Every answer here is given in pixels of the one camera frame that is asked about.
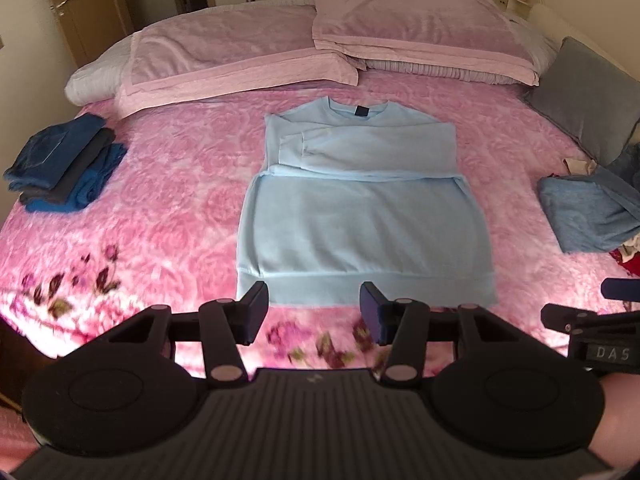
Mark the red patterned cloth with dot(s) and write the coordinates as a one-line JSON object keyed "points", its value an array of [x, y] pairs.
{"points": [[631, 260]]}

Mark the brown wooden door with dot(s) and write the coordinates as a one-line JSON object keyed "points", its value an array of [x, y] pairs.
{"points": [[85, 5]]}

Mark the beige cloth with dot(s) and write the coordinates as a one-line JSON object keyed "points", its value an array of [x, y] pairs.
{"points": [[580, 166]]}

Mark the blue-grey folded garment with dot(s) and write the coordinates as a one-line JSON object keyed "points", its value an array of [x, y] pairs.
{"points": [[580, 215]]}

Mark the folded bright blue garment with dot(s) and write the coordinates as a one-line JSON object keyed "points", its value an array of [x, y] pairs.
{"points": [[95, 185]]}

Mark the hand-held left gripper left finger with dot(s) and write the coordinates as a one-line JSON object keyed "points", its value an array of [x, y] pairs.
{"points": [[255, 315]]}

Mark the pink pillow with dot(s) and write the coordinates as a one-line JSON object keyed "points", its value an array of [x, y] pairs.
{"points": [[410, 25], [225, 50]]}

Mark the left pink pillow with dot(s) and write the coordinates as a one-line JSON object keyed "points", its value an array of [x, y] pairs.
{"points": [[225, 50]]}

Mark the person's right forearm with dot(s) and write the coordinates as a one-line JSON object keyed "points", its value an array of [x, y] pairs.
{"points": [[622, 410]]}

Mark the dark grey-blue cloth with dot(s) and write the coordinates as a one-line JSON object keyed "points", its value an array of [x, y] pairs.
{"points": [[630, 165]]}

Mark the right pink pillow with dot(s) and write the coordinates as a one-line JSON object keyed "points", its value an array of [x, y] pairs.
{"points": [[410, 25]]}

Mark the light blue sweatshirt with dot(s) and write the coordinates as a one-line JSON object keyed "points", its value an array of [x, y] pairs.
{"points": [[360, 210]]}

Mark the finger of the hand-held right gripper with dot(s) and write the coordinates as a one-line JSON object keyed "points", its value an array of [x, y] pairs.
{"points": [[622, 290], [565, 316]]}

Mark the pink floral blanket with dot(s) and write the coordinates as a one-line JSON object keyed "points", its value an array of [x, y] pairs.
{"points": [[175, 200]]}

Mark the grey cushion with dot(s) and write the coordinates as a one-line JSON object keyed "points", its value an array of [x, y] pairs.
{"points": [[585, 95]]}

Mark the folded dark blue jeans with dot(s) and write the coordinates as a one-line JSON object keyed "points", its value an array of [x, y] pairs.
{"points": [[50, 150]]}

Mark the folded dark grey garment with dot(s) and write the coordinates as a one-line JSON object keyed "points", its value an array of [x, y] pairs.
{"points": [[92, 160]]}

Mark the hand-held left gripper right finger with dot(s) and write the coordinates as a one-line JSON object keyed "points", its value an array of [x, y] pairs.
{"points": [[372, 312]]}

